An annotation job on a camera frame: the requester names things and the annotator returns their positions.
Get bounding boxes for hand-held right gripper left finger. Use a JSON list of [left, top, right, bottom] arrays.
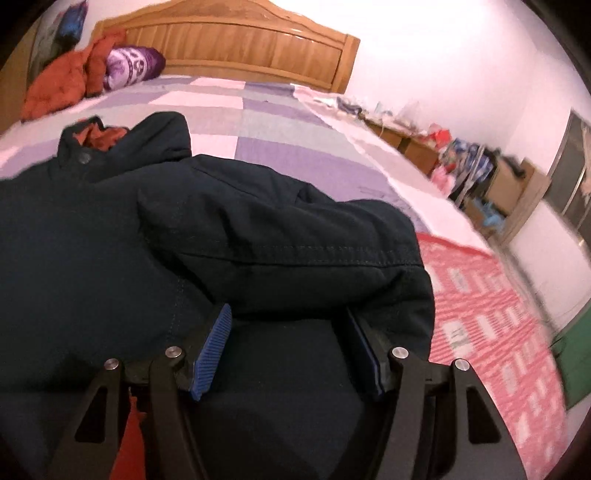
[[46, 303, 233, 480]]

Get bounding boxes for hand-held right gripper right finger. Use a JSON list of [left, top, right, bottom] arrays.
[[344, 307, 529, 480]]

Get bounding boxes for dark navy jacket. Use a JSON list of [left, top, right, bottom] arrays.
[[0, 111, 437, 480]]

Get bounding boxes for pile of colourful clothes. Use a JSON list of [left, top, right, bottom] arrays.
[[429, 136, 498, 204]]

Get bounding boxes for orange clothes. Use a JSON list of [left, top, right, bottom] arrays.
[[21, 30, 129, 122]]

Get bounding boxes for red checkered blanket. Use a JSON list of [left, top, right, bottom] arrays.
[[414, 233, 572, 480]]

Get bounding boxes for green mat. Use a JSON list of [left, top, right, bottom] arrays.
[[551, 307, 591, 409]]

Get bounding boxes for wooden bedside cabinet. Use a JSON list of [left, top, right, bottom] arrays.
[[364, 114, 440, 176]]

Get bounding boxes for purple checkered bed sheet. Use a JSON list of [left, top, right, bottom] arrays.
[[0, 74, 496, 254]]

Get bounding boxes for cardboard box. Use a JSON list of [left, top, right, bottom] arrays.
[[462, 157, 553, 245]]

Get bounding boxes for window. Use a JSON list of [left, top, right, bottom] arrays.
[[545, 108, 591, 232]]

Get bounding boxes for purple patterned pillow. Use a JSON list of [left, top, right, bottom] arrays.
[[102, 45, 167, 92]]

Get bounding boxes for wooden headboard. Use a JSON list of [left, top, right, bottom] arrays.
[[90, 0, 361, 94]]

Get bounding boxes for blue cloth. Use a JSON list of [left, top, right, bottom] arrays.
[[54, 1, 89, 43]]

